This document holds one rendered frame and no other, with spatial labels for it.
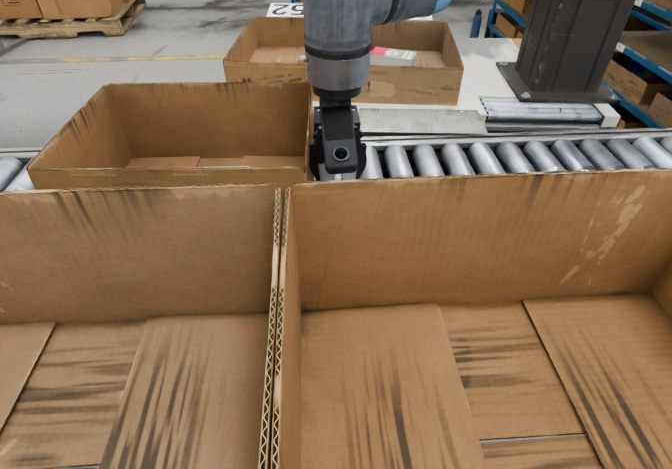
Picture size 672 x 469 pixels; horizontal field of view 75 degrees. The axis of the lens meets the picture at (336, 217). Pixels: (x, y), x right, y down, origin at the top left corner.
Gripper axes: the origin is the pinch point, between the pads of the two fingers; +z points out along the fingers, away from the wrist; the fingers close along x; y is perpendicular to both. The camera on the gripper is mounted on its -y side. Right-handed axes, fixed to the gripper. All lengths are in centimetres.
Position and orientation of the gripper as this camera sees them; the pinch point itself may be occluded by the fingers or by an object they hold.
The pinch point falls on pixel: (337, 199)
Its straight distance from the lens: 74.1
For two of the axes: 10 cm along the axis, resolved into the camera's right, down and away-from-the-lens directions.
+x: -10.0, 0.4, -0.5
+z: 0.0, 7.6, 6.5
